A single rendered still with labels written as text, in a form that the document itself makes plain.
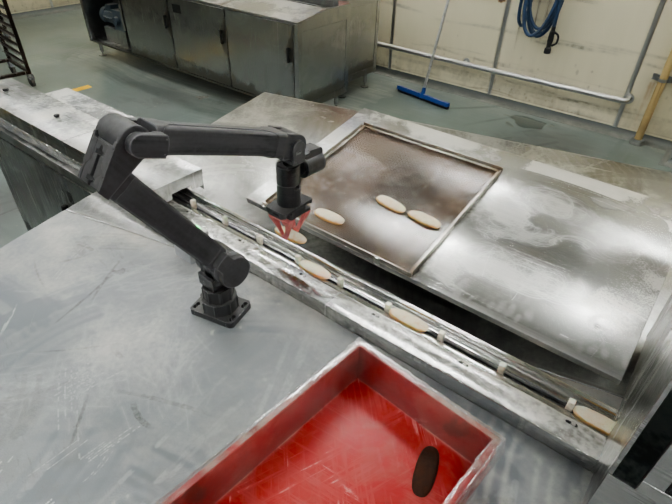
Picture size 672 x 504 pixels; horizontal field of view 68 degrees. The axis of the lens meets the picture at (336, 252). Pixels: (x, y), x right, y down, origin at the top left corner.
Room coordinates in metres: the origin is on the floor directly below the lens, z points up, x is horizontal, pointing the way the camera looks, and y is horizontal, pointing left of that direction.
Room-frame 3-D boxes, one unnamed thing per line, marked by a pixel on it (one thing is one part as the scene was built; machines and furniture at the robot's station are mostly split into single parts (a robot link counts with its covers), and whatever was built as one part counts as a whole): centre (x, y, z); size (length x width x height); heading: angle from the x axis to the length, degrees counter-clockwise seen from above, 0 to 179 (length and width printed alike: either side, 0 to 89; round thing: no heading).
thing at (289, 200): (1.03, 0.12, 1.04); 0.10 x 0.07 x 0.07; 143
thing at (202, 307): (0.86, 0.27, 0.86); 0.12 x 0.09 x 0.08; 66
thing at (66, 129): (1.68, 0.97, 0.89); 1.25 x 0.18 x 0.09; 53
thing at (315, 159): (1.06, 0.09, 1.13); 0.11 x 0.09 x 0.12; 138
